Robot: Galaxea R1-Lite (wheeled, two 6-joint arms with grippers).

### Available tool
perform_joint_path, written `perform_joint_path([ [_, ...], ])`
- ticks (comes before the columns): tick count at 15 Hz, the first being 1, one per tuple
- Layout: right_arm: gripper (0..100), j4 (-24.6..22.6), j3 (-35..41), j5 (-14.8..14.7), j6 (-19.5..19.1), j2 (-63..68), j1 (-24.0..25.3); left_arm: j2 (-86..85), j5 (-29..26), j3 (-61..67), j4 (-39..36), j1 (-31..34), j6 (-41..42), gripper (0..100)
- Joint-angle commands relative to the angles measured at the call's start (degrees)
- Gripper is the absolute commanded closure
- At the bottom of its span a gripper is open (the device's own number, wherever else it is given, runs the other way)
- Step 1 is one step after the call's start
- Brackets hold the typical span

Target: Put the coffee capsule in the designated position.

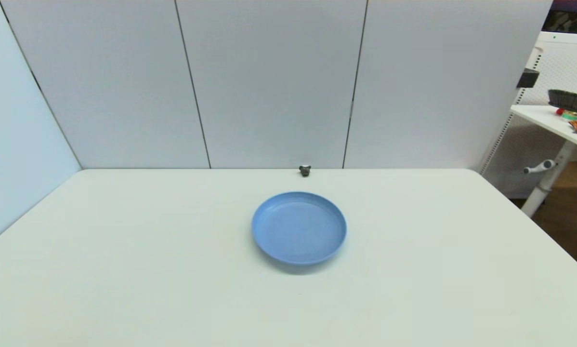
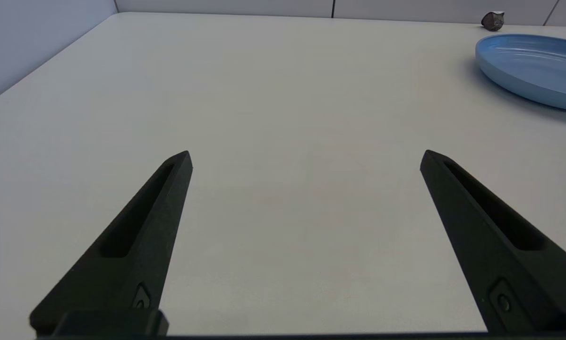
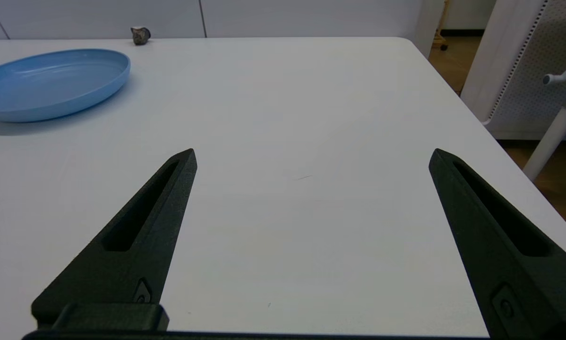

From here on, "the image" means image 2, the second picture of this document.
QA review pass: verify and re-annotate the blue round plate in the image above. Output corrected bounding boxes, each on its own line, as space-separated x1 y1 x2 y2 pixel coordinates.
475 34 566 113

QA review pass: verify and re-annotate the dark coffee capsule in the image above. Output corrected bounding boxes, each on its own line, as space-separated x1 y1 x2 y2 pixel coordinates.
481 11 506 32

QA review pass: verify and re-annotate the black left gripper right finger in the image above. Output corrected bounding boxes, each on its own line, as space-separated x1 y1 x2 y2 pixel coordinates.
420 150 566 332

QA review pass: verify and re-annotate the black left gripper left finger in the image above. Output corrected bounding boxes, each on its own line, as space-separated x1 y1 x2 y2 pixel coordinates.
29 151 193 337

